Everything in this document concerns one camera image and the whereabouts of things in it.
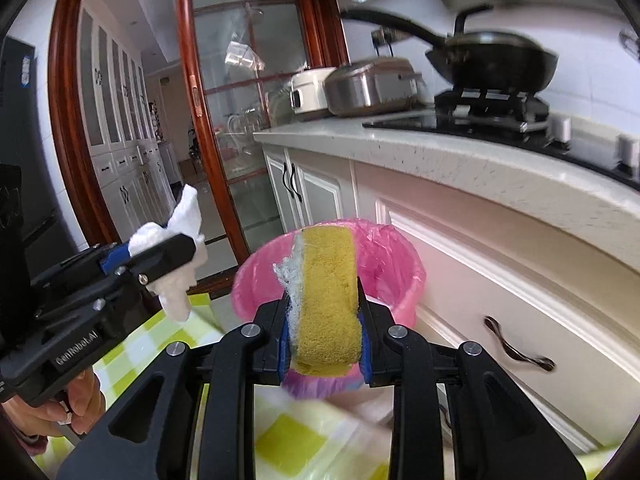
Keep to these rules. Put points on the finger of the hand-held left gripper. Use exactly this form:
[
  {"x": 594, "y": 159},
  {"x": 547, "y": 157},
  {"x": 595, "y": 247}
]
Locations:
[
  {"x": 167, "y": 257},
  {"x": 114, "y": 256}
]

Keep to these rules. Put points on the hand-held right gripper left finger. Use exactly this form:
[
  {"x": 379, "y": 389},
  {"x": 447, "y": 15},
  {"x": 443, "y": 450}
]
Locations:
[{"x": 284, "y": 347}]

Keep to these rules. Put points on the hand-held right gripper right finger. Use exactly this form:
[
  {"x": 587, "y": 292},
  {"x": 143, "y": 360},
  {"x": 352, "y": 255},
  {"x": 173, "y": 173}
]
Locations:
[{"x": 365, "y": 355}]

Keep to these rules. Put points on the white tissue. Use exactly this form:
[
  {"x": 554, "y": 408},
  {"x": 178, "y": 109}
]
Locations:
[{"x": 187, "y": 220}]

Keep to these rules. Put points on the yellow sponge with white backing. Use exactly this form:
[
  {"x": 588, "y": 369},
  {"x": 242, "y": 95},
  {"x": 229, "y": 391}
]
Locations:
[{"x": 330, "y": 300}]

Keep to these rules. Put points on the pink bin with pink bag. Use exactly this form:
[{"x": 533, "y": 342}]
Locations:
[{"x": 390, "y": 270}]

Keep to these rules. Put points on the person's left hand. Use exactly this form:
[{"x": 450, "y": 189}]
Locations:
[{"x": 85, "y": 395}]

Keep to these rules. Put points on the green checked tablecloth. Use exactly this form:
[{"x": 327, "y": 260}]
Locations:
[{"x": 290, "y": 445}]

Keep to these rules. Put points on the white hallway cupboard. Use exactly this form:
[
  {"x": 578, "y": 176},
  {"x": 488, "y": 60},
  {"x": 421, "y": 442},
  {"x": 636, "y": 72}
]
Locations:
[{"x": 120, "y": 135}]

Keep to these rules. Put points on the black refrigerator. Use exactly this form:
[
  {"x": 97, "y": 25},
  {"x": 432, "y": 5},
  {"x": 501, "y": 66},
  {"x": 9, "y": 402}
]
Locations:
[{"x": 30, "y": 160}]

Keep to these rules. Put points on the glass sliding door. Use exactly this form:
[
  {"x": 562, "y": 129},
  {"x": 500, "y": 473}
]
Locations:
[{"x": 235, "y": 110}]

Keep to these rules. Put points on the white kitchen cabinet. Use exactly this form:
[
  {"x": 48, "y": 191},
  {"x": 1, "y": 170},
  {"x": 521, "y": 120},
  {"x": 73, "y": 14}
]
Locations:
[{"x": 475, "y": 220}]

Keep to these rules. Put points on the white rice cooker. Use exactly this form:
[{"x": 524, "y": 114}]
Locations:
[{"x": 307, "y": 92}]

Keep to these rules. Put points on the steel pressure cooker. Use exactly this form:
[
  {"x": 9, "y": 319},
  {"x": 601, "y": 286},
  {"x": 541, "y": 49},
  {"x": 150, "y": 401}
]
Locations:
[{"x": 372, "y": 85}]

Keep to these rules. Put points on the black gas stove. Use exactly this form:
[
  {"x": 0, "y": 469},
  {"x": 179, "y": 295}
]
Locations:
[{"x": 500, "y": 110}]

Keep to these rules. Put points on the black frying pan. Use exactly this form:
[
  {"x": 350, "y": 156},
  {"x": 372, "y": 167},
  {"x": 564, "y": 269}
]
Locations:
[{"x": 500, "y": 57}]

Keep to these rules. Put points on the red wooden door frame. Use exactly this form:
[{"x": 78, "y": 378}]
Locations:
[{"x": 67, "y": 110}]

